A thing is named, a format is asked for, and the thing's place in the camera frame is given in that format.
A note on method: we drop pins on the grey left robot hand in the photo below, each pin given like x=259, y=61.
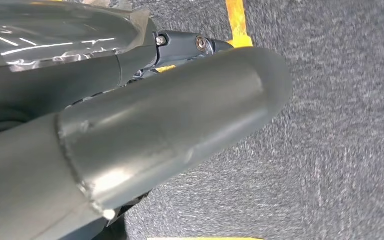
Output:
x=145, y=126

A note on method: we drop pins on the yellow floor tape square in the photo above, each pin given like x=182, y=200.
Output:
x=238, y=23

